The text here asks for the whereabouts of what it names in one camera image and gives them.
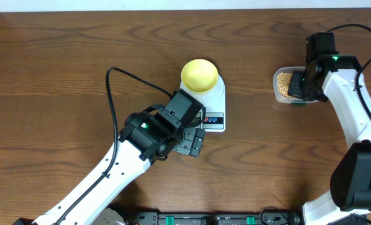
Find yellow plastic bowl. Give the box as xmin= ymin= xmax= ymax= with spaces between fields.
xmin=181 ymin=59 xmax=219 ymax=93

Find clear plastic container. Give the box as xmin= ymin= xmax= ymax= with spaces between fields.
xmin=273 ymin=66 xmax=317 ymax=104

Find soybeans in container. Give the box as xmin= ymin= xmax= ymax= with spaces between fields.
xmin=277 ymin=72 xmax=292 ymax=98

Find white digital kitchen scale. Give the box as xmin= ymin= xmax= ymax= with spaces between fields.
xmin=180 ymin=76 xmax=226 ymax=133

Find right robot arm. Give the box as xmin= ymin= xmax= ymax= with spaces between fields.
xmin=288 ymin=32 xmax=371 ymax=224

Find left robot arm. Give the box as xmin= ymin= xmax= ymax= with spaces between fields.
xmin=15 ymin=107 xmax=205 ymax=224

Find green tape strip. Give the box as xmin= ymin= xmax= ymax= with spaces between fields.
xmin=291 ymin=102 xmax=306 ymax=107

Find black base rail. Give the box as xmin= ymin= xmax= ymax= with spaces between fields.
xmin=124 ymin=210 xmax=302 ymax=225

